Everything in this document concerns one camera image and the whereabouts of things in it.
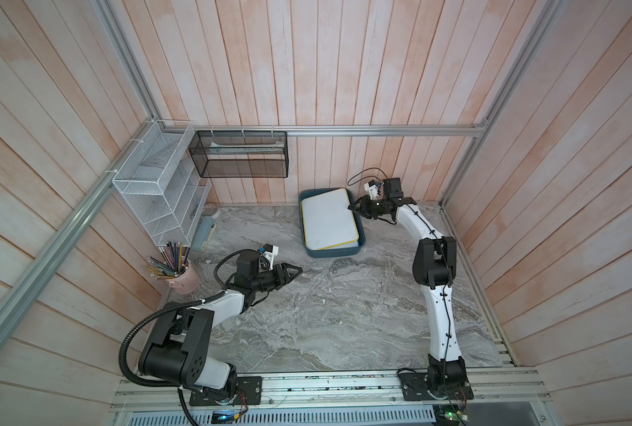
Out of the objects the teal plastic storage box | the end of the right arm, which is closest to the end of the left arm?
the teal plastic storage box

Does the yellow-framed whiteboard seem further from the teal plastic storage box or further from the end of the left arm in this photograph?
the end of the left arm

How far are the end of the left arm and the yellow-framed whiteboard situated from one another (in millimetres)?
223

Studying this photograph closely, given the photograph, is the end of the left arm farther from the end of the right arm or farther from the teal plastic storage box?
the end of the right arm

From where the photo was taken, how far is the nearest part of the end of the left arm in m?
0.72

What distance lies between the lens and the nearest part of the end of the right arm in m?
0.85

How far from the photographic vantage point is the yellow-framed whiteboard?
1.02m

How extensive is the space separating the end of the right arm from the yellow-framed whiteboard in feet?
0.21

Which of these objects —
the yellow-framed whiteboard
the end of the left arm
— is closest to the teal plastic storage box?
the yellow-framed whiteboard
